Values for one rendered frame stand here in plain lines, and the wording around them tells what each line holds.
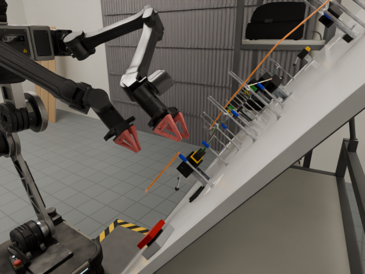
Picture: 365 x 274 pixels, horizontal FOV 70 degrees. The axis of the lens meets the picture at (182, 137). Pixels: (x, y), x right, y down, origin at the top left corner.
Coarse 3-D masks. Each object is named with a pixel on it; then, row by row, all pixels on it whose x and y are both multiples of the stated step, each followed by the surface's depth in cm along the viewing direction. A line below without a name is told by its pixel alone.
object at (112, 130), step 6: (114, 108) 81; (102, 114) 79; (108, 114) 79; (114, 114) 80; (120, 114) 82; (102, 120) 80; (108, 120) 79; (114, 120) 79; (120, 120) 80; (126, 120) 81; (132, 120) 83; (108, 126) 80; (114, 126) 79; (108, 132) 78; (114, 132) 77; (108, 138) 80
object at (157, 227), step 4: (160, 220) 52; (156, 224) 51; (160, 224) 52; (164, 224) 52; (152, 228) 51; (156, 228) 51; (160, 228) 51; (148, 232) 52; (152, 232) 49; (156, 232) 50; (160, 232) 52; (144, 236) 51; (148, 236) 49; (152, 236) 49; (156, 236) 50; (144, 240) 50; (148, 240) 49; (152, 240) 50; (140, 244) 51; (144, 244) 50; (148, 244) 51; (140, 248) 51
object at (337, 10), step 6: (330, 12) 77; (336, 12) 75; (342, 12) 77; (324, 18) 79; (324, 24) 77; (330, 24) 77; (336, 24) 78; (348, 24) 77; (354, 24) 75; (342, 30) 77; (342, 36) 79
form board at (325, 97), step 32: (320, 64) 70; (352, 64) 35; (320, 96) 36; (352, 96) 25; (256, 128) 78; (288, 128) 37; (320, 128) 27; (224, 160) 83; (256, 160) 38; (288, 160) 29; (192, 192) 88; (224, 192) 39; (192, 224) 40; (160, 256) 44
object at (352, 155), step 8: (344, 144) 127; (352, 144) 116; (344, 152) 123; (352, 152) 117; (344, 160) 132; (352, 160) 109; (336, 168) 138; (344, 168) 134; (352, 168) 103; (360, 168) 103; (352, 176) 100; (360, 176) 97; (352, 184) 98; (360, 184) 91; (360, 192) 86; (360, 200) 83; (360, 208) 82; (360, 216) 80
